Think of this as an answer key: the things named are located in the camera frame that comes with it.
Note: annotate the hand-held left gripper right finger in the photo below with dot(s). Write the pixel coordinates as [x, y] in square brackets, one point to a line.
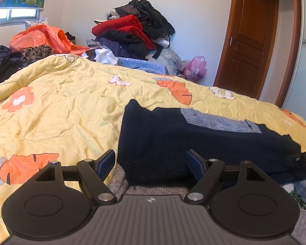
[195, 164]

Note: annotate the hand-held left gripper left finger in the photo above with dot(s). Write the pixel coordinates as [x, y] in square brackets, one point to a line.
[105, 164]

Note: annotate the navy and grey knit sweater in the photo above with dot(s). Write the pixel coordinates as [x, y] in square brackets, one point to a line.
[158, 143]

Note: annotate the pile of dark and red clothes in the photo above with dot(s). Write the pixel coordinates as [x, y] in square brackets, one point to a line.
[132, 30]

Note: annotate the heap of dark clothes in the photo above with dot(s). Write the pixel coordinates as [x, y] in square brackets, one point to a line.
[2, 63]

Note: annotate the yellow floral quilt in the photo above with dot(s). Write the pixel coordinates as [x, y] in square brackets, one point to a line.
[66, 112]

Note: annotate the pink plastic bag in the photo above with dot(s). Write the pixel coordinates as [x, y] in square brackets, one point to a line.
[196, 67]

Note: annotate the light blue knitted blanket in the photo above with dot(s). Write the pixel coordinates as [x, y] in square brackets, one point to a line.
[140, 65]

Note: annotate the clear plastic bag bundle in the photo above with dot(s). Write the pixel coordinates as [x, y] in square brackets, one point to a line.
[170, 61]

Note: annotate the white crumpled plastic bag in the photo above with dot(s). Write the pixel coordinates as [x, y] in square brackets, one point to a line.
[103, 56]

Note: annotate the leopard print cloth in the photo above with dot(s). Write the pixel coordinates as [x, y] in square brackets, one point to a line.
[35, 53]

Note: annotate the black and green bag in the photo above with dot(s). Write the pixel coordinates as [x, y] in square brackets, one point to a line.
[71, 37]

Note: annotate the brown wooden door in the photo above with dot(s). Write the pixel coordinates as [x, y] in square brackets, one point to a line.
[247, 38]

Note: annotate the orange plastic bag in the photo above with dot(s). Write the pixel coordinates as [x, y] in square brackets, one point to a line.
[40, 37]

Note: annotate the floral pillow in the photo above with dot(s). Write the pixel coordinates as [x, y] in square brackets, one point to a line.
[34, 23]

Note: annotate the window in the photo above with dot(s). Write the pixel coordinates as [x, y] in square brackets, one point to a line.
[5, 16]

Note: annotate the brown wooden door frame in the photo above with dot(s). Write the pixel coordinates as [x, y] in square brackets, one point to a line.
[292, 56]

